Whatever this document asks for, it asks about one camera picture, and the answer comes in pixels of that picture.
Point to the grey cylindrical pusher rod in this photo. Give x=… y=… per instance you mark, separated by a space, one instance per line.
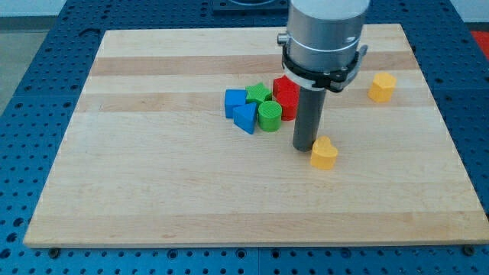
x=308 y=117

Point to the red cylinder block front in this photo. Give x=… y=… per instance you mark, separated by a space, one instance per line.
x=289 y=104

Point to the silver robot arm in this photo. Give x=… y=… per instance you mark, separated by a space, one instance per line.
x=320 y=53

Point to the green star block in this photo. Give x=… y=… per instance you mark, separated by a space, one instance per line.
x=258 y=93

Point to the blue cube block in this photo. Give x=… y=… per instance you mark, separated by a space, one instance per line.
x=233 y=99

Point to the red block rear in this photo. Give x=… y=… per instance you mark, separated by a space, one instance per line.
x=284 y=84

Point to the green cylinder block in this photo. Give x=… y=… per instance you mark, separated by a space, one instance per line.
x=269 y=116

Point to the black mounting flange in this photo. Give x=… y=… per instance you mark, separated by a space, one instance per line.
x=334 y=81

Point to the blue triangle block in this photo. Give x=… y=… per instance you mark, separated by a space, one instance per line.
x=244 y=116

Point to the wooden board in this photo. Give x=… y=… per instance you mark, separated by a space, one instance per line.
x=149 y=159

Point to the yellow heart block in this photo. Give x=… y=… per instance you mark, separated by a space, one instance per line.
x=324 y=154

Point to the yellow hexagon block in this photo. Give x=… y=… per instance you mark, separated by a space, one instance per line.
x=382 y=87

